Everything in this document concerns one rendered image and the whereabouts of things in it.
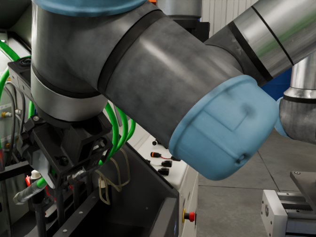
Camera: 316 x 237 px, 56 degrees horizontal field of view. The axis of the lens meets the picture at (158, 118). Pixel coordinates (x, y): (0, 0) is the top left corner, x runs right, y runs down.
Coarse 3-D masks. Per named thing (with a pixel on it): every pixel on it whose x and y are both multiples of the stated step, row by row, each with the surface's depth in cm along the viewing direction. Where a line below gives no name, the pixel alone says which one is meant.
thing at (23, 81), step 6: (18, 60) 38; (24, 60) 37; (30, 60) 38; (12, 66) 37; (18, 66) 37; (24, 66) 37; (30, 66) 37; (12, 72) 37; (18, 72) 36; (24, 72) 36; (30, 72) 36; (12, 78) 38; (18, 78) 35; (24, 78) 34; (30, 78) 35; (18, 84) 36; (24, 84) 34; (30, 84) 33; (24, 90) 35; (30, 90) 33; (30, 96) 34
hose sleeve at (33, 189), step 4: (32, 184) 49; (36, 184) 48; (28, 188) 50; (32, 188) 49; (36, 188) 48; (40, 188) 48; (44, 188) 49; (20, 192) 52; (24, 192) 51; (28, 192) 50; (32, 192) 49; (36, 192) 49; (20, 196) 52; (24, 196) 51; (28, 196) 51; (20, 200) 52; (24, 200) 52
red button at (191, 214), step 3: (183, 210) 108; (183, 213) 107; (186, 213) 109; (189, 213) 108; (192, 213) 107; (183, 216) 107; (186, 216) 108; (189, 216) 107; (192, 216) 107; (183, 219) 107; (189, 219) 107; (192, 219) 107; (183, 222) 108
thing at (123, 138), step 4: (32, 104) 78; (32, 108) 78; (32, 112) 79; (120, 112) 73; (28, 116) 79; (120, 116) 73; (124, 116) 73; (124, 120) 73; (124, 124) 73; (124, 128) 73; (124, 132) 74; (124, 136) 74; (120, 140) 74; (124, 140) 74; (120, 144) 75; (104, 152) 77
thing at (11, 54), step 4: (0, 40) 47; (0, 44) 46; (4, 44) 46; (0, 48) 46; (4, 48) 46; (8, 48) 46; (4, 52) 46; (8, 52) 45; (12, 52) 45; (8, 56) 45; (12, 56) 45; (16, 56) 45; (12, 60) 45; (52, 168) 45; (52, 172) 45; (40, 180) 47; (44, 180) 46; (40, 184) 47; (44, 184) 47
